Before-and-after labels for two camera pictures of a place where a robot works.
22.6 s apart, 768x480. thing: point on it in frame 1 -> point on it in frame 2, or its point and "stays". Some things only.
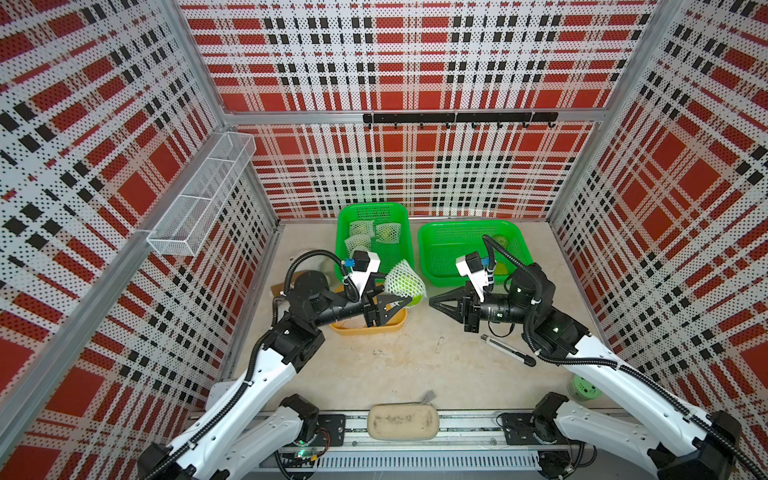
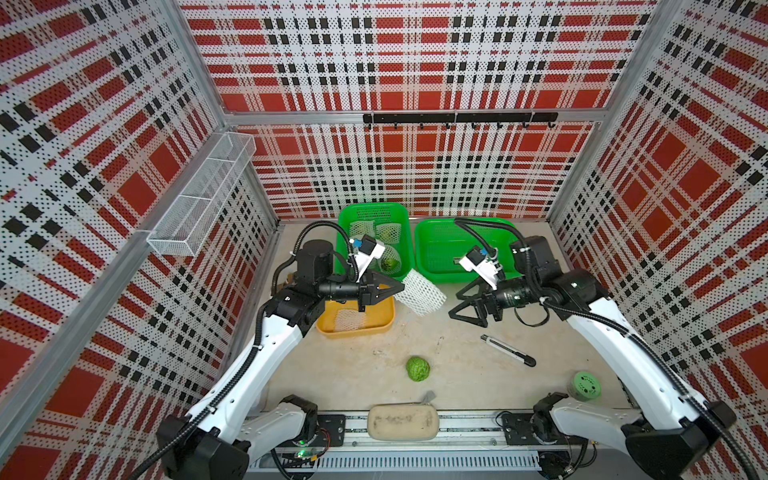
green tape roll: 585,388 stays
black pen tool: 524,358 stays
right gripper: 454,297 -> 479,310
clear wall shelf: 184,227 stays
